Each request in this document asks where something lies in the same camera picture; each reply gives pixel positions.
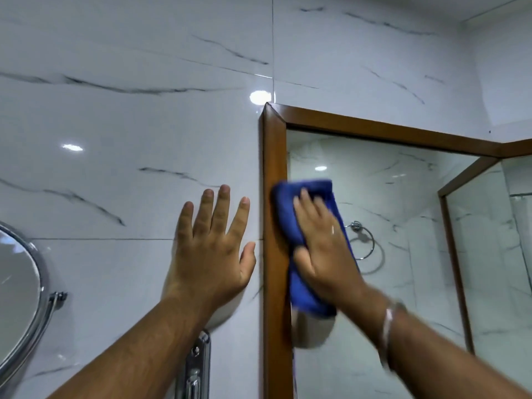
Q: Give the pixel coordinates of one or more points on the person's right forearm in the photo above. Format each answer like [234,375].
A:
[436,349]

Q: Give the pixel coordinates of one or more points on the person's left thumb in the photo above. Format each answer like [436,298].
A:
[248,261]

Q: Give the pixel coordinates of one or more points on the round chrome swivel mirror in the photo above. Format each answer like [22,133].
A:
[20,299]

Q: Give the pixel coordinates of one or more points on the person's left little finger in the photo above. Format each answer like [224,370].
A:
[184,222]

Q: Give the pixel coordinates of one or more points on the person's left hand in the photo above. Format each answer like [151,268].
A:
[205,261]

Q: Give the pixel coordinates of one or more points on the person's right hand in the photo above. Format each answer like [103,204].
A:
[326,253]

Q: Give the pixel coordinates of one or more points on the person's right thumb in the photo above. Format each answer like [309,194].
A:
[303,263]

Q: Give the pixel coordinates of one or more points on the blue microfibre cloth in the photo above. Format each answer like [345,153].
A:
[293,228]

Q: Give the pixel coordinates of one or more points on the wooden framed wall mirror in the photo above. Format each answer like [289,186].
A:
[374,253]

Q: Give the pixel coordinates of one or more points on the person's left middle finger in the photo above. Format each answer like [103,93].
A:
[220,209]

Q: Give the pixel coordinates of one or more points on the person's left forearm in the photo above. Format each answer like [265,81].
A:
[137,349]

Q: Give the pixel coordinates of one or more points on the chrome wall fixture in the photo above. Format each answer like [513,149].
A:
[194,369]

